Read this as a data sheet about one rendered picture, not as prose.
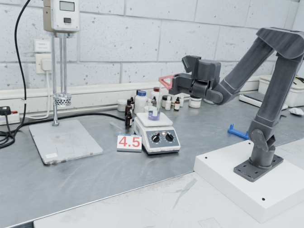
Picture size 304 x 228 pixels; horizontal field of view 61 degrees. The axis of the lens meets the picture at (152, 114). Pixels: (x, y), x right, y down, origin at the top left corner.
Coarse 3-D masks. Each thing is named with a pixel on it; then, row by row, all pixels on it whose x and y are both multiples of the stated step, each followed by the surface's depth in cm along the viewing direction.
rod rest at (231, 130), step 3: (231, 126) 121; (228, 129) 122; (231, 129) 122; (234, 129) 122; (231, 132) 121; (234, 132) 120; (237, 132) 120; (240, 132) 120; (240, 135) 118; (243, 135) 117; (246, 135) 116; (246, 138) 116
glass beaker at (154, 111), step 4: (152, 100) 103; (156, 100) 103; (152, 104) 99; (156, 104) 98; (160, 104) 99; (148, 108) 101; (152, 108) 99; (156, 108) 99; (160, 108) 100; (148, 112) 101; (152, 112) 100; (156, 112) 100; (160, 112) 101; (148, 116) 101; (152, 116) 100; (156, 116) 100; (152, 120) 101; (156, 120) 101
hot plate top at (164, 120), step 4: (140, 116) 104; (144, 116) 105; (160, 116) 107; (164, 116) 107; (140, 120) 102; (144, 120) 101; (148, 120) 101; (160, 120) 103; (164, 120) 103; (168, 120) 103; (144, 124) 98; (148, 124) 98; (152, 124) 98; (156, 124) 99; (160, 124) 100; (164, 124) 100; (168, 124) 101
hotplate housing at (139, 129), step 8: (136, 120) 106; (136, 128) 106; (144, 128) 98; (152, 128) 99; (160, 128) 100; (168, 128) 101; (144, 136) 96; (176, 136) 99; (144, 144) 97; (152, 152) 94; (160, 152) 95
